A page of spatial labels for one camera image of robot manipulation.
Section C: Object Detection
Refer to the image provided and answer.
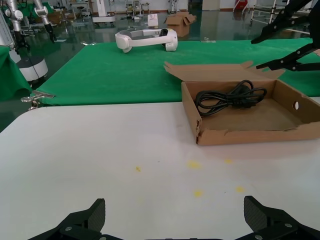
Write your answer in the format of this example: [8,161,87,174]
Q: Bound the open cardboard carton on floor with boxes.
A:
[163,12,198,38]

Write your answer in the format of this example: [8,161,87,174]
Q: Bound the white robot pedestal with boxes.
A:
[92,0,116,23]

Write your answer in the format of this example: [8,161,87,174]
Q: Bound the white paper shopping bag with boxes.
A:
[147,13,160,28]

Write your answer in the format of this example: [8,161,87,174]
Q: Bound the white robot stand column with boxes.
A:
[0,9,22,63]

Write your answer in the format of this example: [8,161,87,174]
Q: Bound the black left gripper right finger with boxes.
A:
[239,195,320,240]

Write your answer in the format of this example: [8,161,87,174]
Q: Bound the green cloth side table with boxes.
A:
[0,46,33,102]

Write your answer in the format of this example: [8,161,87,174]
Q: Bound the open brown cardboard box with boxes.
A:
[163,60,320,146]

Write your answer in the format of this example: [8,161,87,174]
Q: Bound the white VR headset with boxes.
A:
[114,28,179,54]

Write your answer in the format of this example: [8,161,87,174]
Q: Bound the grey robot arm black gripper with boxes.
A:
[33,0,57,43]
[4,0,31,55]

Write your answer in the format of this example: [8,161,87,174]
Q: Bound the red sign board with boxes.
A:
[233,0,251,12]

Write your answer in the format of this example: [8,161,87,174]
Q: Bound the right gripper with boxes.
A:
[250,0,320,72]

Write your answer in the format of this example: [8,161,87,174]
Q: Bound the metal pipe rack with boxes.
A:
[251,0,311,33]

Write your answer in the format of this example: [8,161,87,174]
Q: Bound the black power cable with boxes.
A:
[195,79,268,116]

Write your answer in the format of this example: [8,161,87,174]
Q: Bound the green covered background tables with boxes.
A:
[23,0,56,16]

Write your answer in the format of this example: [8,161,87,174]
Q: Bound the green table cloth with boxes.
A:
[34,39,320,106]

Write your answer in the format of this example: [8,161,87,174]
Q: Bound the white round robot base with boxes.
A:
[16,56,48,82]

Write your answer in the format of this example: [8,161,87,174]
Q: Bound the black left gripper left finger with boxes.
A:
[27,198,111,240]

